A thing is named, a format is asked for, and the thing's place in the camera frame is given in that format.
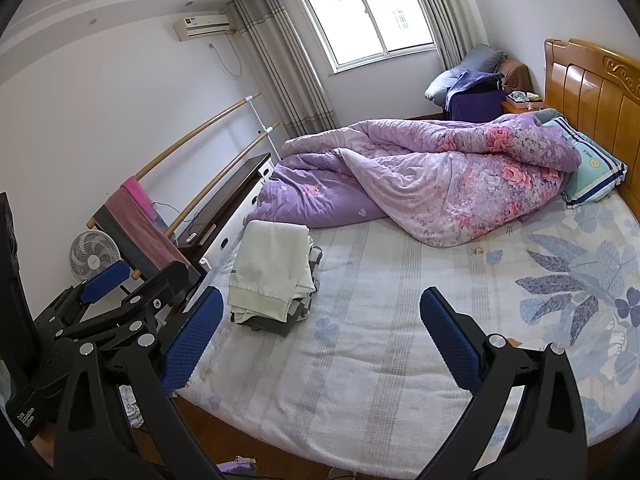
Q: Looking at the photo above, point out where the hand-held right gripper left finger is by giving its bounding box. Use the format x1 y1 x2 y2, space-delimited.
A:
52 286 224 480

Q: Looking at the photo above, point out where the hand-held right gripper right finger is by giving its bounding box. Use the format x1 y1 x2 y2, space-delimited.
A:
419 287 588 480

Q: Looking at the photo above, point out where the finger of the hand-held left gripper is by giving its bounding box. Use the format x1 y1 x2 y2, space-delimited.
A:
55 261 191 348
32 260 132 337

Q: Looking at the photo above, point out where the white snap-button jacket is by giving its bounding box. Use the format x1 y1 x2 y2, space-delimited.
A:
227 220 317 323

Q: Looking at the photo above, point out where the white standing fan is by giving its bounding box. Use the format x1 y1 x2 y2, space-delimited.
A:
69 230 121 293

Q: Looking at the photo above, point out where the dark grey towel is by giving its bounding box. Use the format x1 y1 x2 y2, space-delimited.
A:
92 205 151 271

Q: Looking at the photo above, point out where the pink towel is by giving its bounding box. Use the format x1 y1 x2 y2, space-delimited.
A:
102 176 191 281

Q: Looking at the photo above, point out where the floral bed sheet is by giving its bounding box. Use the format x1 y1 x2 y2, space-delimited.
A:
175 195 640 480

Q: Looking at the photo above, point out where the white patterned cloth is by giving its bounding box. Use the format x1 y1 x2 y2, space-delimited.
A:
119 385 147 429

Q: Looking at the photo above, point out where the grey checked garment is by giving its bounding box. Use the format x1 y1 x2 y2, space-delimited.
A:
231 242 323 338

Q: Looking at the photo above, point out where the white dresser with dark top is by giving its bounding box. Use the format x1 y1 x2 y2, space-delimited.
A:
172 152 278 281

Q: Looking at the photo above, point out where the long wooden bar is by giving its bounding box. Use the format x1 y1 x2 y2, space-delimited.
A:
86 91 262 229
132 121 281 281

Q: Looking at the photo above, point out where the purple floral quilt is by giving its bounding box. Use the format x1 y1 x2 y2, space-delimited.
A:
245 112 583 248

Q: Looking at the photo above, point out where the teal striped pillow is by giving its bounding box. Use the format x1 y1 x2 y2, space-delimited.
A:
537 115 628 208

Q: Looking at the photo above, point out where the purple cloth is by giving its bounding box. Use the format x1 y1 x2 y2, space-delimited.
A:
445 71 506 123

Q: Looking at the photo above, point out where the wooden nightstand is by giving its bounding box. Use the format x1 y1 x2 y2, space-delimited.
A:
501 91 546 117

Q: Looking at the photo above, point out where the grey striped curtain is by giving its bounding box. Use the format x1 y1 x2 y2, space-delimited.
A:
225 0 338 138
405 0 488 68

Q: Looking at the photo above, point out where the white air conditioner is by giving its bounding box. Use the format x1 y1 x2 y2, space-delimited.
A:
172 12 232 42

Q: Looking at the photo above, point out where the brown cloth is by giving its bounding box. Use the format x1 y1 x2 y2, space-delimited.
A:
500 59 531 101

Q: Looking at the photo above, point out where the blue-grey bedding bundle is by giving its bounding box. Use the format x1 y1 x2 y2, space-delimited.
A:
425 43 507 106

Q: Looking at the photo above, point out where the wooden headboard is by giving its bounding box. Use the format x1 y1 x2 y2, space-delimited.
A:
544 37 640 211

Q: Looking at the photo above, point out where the white-framed window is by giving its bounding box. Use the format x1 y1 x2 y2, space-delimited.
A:
295 0 438 73

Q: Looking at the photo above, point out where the white bar post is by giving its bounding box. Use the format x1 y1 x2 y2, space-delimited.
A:
244 95 278 166

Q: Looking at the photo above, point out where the air conditioner cable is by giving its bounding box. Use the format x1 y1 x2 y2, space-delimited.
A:
207 42 246 78

